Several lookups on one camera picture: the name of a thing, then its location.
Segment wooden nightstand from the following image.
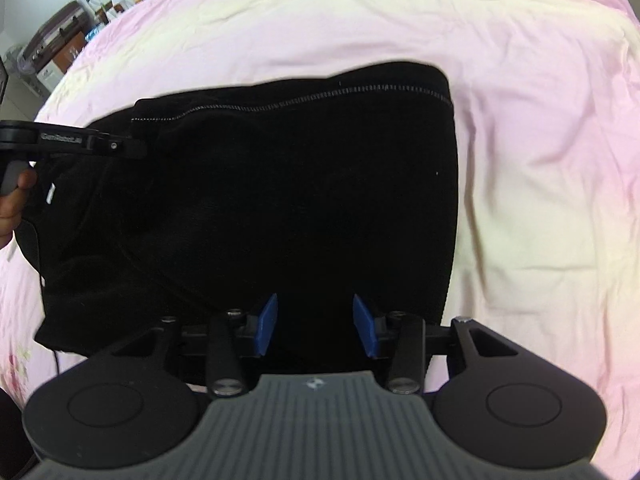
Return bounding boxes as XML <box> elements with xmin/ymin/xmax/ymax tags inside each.
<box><xmin>53</xmin><ymin>32</ymin><xmax>87</xmax><ymax>74</ymax></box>

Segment black pants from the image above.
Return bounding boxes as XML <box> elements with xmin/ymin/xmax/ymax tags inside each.
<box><xmin>17</xmin><ymin>61</ymin><xmax>458</xmax><ymax>356</ymax></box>

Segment white cabinet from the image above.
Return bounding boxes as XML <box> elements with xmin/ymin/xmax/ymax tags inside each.
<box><xmin>37</xmin><ymin>54</ymin><xmax>67</xmax><ymax>92</ymax></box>

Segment person left hand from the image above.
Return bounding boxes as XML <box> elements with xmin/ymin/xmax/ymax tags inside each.
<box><xmin>0</xmin><ymin>169</ymin><xmax>37</xmax><ymax>248</ymax></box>

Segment pink floral duvet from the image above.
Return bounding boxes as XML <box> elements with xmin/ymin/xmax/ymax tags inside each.
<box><xmin>1</xmin><ymin>0</ymin><xmax>639</xmax><ymax>479</ymax></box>

